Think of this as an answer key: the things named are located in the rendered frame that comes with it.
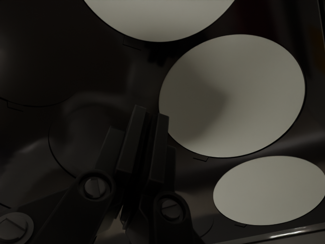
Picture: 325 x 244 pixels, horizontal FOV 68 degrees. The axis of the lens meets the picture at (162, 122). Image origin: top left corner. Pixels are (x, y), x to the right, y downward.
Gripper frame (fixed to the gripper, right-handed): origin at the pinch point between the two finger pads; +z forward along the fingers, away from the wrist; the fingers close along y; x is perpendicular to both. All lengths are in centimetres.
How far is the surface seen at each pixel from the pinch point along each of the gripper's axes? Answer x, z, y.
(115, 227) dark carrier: -19.3, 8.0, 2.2
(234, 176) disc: -6.1, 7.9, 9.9
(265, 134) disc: -1.0, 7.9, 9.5
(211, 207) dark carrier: -11.0, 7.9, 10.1
